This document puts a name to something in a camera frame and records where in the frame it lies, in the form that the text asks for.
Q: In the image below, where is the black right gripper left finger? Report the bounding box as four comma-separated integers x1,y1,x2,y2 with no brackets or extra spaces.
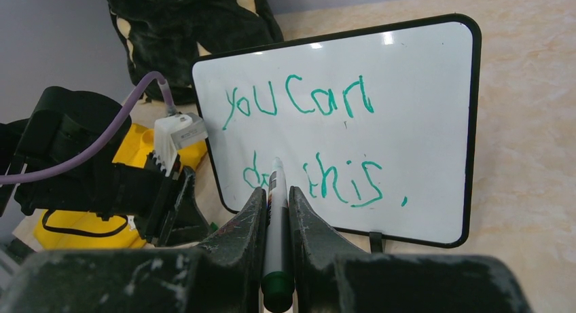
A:
1,188,266,312

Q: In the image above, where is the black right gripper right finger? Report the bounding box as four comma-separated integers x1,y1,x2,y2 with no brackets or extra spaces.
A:
289,187,531,312

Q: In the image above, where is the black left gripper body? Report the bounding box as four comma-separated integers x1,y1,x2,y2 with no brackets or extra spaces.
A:
134,166,213,247

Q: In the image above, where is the green white marker pen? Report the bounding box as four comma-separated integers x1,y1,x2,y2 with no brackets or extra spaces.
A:
261,157,295,312

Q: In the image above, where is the white whiteboard black frame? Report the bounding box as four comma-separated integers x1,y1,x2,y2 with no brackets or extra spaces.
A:
191,14,482,248

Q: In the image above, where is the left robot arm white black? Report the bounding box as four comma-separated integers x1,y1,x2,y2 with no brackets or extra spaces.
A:
1,86,212,249

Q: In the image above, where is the yellow folded cloth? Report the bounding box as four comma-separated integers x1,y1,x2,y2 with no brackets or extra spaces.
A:
33,124,213,249

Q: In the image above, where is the black floral blanket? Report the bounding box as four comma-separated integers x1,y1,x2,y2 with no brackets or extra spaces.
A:
106,0,284,105

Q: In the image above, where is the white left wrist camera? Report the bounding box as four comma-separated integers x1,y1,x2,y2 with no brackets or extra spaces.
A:
153,113,208,177

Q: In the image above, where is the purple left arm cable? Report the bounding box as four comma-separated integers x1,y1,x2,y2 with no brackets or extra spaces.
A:
0,71,179,186

